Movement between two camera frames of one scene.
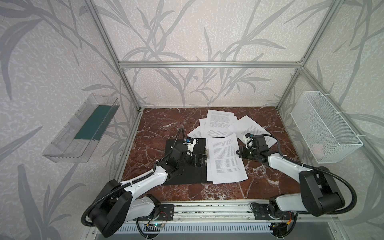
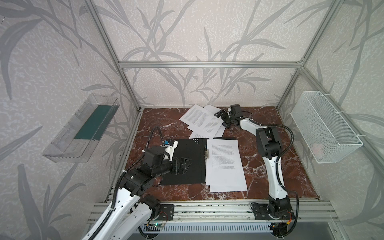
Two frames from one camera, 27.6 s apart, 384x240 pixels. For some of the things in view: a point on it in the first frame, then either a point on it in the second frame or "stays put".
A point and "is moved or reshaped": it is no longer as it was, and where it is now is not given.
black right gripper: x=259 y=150 → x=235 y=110
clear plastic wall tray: x=80 y=140 stays put
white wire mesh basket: x=328 y=138 stays put
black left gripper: x=198 y=159 → x=175 y=166
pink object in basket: x=318 y=150 stays put
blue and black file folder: x=190 y=175 stays put
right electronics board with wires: x=279 y=228 stays put
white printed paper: x=245 y=125 is moved or reshaped
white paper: x=200 y=131 → x=210 y=111
